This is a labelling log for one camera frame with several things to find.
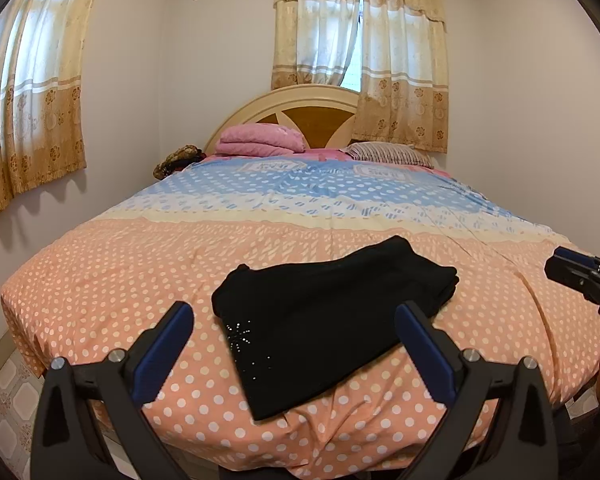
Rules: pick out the polka dot bedspread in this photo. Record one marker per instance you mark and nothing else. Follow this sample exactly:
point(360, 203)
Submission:
point(130, 270)

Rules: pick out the wooden headboard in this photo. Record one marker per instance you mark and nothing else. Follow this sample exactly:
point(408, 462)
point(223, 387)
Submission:
point(310, 120)

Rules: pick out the brown patterned cloth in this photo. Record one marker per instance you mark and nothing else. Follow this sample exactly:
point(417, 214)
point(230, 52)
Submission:
point(177, 160)

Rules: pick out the pink blanket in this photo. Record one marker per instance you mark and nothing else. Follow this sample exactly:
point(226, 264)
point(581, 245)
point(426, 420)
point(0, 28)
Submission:
point(260, 140)

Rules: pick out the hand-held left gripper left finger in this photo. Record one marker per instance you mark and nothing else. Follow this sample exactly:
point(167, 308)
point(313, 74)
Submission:
point(165, 350)

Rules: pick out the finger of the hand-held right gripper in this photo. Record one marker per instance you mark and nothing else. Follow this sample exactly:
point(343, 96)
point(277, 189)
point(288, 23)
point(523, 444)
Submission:
point(565, 275)
point(577, 257)

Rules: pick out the beige floral curtain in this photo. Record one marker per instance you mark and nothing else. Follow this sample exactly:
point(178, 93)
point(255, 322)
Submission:
point(405, 110)
point(30, 110)

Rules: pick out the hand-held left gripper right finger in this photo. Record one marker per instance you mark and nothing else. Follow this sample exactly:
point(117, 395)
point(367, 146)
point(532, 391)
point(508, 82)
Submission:
point(425, 355)

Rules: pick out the black pants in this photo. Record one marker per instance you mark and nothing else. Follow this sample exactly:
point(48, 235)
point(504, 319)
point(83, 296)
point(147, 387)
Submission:
point(330, 310)

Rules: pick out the striped pillow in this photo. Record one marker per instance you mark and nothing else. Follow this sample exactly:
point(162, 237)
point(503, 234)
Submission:
point(390, 154)

